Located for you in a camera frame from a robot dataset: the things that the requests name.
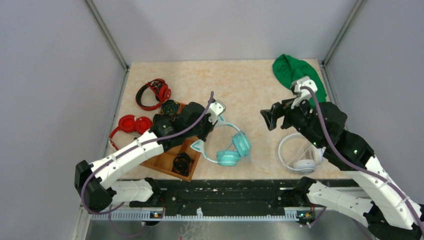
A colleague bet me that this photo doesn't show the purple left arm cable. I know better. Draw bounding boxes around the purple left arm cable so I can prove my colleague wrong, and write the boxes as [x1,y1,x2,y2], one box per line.
[80,91,216,238]

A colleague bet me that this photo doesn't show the black yellow rolled item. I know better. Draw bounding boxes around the black yellow rolled item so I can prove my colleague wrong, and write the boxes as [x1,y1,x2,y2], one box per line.
[160,99,180,116]

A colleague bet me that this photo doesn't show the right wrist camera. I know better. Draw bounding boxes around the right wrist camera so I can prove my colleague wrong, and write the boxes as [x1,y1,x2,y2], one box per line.
[290,76,318,109]

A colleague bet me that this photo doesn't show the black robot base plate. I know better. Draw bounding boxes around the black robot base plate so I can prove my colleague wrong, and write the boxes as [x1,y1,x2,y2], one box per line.
[129,179,311,217]

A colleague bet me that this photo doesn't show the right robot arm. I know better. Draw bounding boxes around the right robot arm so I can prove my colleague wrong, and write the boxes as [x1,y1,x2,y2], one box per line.
[260,99,424,240]

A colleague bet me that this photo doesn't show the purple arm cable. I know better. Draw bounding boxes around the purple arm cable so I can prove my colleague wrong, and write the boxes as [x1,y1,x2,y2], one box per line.
[299,85,424,240]
[80,91,216,238]

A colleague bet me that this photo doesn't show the red and black headphones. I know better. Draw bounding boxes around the red and black headphones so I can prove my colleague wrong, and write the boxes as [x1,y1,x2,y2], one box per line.
[135,78,172,111]

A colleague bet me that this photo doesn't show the green cloth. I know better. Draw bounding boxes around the green cloth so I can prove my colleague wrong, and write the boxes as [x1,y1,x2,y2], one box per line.
[272,54,327,107]

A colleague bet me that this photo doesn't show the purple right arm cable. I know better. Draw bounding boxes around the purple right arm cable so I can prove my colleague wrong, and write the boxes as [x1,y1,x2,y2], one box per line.
[299,85,424,240]

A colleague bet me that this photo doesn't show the grey slotted cable duct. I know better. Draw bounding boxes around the grey slotted cable duct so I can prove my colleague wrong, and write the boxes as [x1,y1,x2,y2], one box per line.
[110,207,308,222]

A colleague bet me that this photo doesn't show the red and white headphones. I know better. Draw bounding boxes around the red and white headphones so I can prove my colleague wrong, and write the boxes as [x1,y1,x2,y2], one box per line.
[108,114,153,151]

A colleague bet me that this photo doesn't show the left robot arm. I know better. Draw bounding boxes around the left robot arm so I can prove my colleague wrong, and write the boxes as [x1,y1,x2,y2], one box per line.
[74,99,226,215]

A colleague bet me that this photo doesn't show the black orange rolled item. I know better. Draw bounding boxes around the black orange rolled item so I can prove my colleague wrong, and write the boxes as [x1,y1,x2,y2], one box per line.
[172,152,194,177]

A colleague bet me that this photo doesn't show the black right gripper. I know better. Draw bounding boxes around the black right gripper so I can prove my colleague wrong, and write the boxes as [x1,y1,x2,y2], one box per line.
[259,92,324,148]

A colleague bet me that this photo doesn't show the teal cat-ear headphones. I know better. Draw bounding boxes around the teal cat-ear headphones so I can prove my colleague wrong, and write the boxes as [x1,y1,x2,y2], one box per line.
[190,116,252,167]

